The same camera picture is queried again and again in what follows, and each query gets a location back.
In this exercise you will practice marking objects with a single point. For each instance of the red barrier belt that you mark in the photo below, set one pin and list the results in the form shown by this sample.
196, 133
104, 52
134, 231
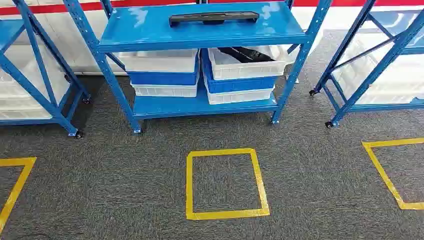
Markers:
49, 8
348, 2

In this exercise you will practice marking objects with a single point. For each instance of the black plastic part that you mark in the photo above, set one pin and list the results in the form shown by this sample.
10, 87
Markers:
245, 54

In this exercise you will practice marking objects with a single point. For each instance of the black perforated plastic plate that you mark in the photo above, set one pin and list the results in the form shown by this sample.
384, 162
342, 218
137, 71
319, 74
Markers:
212, 16

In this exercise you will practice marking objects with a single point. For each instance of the yellow tape square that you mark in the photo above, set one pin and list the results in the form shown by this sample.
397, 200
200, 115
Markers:
381, 169
225, 214
16, 188

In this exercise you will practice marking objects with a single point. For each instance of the blue metal shelf rack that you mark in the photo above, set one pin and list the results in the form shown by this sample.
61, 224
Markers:
49, 106
198, 33
381, 107

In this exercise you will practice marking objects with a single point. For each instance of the blue plastic bin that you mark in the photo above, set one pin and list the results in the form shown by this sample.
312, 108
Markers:
238, 85
162, 78

